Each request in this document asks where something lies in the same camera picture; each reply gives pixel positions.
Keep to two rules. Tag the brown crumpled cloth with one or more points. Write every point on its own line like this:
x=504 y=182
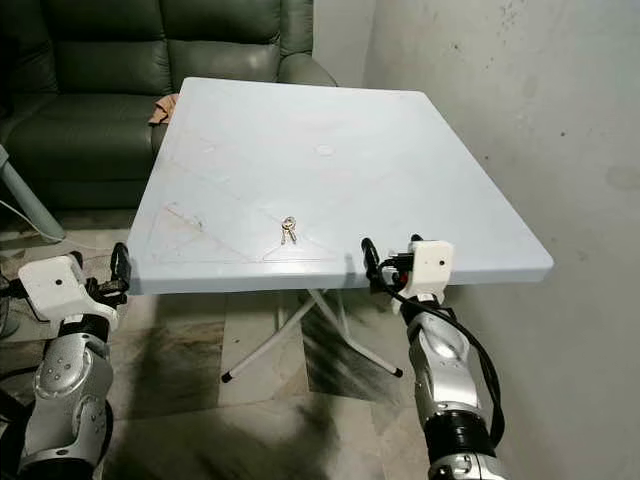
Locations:
x=163 y=108

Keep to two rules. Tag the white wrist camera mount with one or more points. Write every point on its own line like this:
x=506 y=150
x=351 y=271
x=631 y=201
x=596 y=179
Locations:
x=432 y=265
x=57 y=285

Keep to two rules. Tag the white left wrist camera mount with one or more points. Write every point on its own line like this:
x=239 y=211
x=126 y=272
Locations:
x=57 y=285

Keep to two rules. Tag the dark green leather sofa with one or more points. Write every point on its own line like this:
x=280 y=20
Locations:
x=90 y=140

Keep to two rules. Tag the white folding table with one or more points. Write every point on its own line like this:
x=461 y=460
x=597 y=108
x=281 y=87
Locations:
x=360 y=190

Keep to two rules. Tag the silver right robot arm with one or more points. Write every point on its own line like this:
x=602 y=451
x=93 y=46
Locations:
x=440 y=360

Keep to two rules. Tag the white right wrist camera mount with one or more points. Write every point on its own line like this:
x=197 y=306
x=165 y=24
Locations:
x=432 y=265

